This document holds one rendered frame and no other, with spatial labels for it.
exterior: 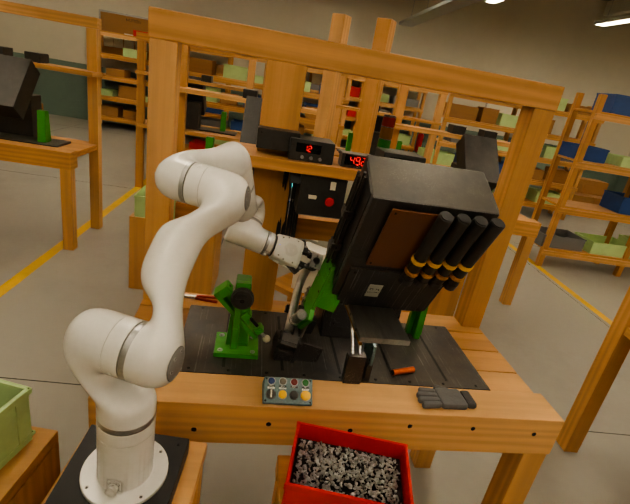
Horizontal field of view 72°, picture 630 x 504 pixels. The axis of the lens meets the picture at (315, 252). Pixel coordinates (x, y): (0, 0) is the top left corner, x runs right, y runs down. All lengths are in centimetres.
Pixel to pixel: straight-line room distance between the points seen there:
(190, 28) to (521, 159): 131
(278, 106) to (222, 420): 106
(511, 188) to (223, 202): 130
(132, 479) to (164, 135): 109
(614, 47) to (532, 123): 1191
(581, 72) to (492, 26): 261
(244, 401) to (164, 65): 112
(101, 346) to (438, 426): 106
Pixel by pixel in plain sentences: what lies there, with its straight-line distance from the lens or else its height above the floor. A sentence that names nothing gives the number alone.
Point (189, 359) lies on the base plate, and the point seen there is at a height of 90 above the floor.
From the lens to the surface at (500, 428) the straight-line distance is 167.
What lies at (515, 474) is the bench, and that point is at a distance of 187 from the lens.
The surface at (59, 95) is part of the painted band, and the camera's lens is 1252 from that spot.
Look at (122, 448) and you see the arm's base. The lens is 108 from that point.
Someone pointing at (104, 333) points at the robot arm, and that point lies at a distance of 93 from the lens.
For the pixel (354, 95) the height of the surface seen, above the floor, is 161.
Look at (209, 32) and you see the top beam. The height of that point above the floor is 190.
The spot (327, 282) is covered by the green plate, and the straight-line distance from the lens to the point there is 142.
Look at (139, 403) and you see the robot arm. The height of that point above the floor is 114.
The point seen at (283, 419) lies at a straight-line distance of 142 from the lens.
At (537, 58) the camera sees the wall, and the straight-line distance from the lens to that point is 1282.
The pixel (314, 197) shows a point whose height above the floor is 142.
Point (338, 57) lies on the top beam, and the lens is 166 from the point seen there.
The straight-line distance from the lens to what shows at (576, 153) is 639.
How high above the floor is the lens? 181
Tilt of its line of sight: 21 degrees down
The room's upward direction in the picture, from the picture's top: 10 degrees clockwise
